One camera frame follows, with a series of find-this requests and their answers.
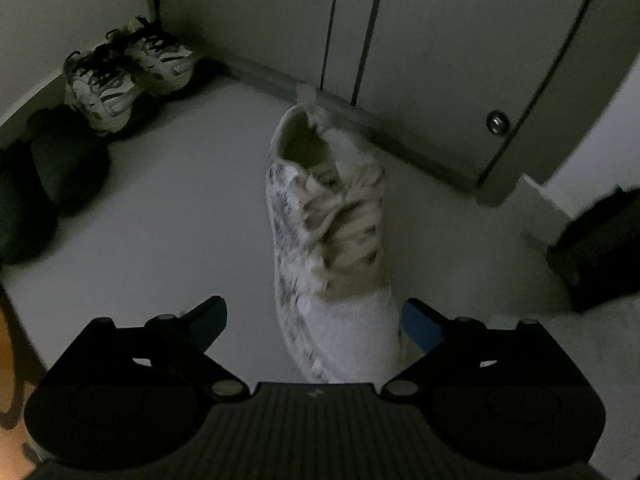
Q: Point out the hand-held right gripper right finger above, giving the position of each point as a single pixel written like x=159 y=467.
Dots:
x=415 y=322

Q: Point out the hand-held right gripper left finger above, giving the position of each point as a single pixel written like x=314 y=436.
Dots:
x=212 y=325

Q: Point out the white patterned sneaker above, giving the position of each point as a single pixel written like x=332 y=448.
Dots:
x=345 y=310

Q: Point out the black slipper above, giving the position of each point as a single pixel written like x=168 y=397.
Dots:
x=70 y=170
x=25 y=210

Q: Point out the white black chunky sneaker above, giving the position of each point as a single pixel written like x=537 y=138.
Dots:
x=160 y=57
x=102 y=95

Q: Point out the dark cloth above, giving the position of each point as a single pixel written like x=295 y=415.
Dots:
x=600 y=250

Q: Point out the round metal cabinet knob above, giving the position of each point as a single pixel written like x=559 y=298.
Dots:
x=498 y=122

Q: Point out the white cabinet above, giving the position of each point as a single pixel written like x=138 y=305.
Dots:
x=440 y=50

